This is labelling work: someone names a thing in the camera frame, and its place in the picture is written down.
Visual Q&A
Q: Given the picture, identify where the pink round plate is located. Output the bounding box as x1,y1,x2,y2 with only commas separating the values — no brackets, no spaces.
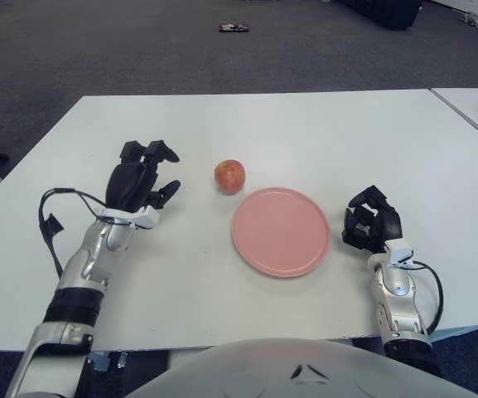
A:
231,187,332,278

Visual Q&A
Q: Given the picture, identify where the metal table bracket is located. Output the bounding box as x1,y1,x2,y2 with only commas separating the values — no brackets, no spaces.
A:
89,351,128,371

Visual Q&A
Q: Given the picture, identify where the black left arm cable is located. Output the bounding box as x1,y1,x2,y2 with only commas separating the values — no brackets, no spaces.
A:
37,188,111,279

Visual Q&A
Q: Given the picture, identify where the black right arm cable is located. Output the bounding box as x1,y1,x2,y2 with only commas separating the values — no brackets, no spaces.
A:
403,259,445,333

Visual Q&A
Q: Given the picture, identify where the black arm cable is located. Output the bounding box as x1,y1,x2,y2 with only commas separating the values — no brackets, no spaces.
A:
37,188,111,279
403,259,445,333

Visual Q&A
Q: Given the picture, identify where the black case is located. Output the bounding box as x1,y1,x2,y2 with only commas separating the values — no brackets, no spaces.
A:
341,0,424,31

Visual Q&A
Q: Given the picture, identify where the silver robot torso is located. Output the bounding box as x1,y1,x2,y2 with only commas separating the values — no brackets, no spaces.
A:
126,337,476,398

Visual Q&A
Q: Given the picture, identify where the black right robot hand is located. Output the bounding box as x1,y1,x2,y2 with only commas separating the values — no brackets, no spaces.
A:
340,185,403,254

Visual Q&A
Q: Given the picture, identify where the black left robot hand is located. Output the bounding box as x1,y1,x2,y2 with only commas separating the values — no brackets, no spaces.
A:
105,140,181,213

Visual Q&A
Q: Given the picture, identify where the red apple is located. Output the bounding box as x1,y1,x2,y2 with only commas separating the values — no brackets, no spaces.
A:
214,159,247,195

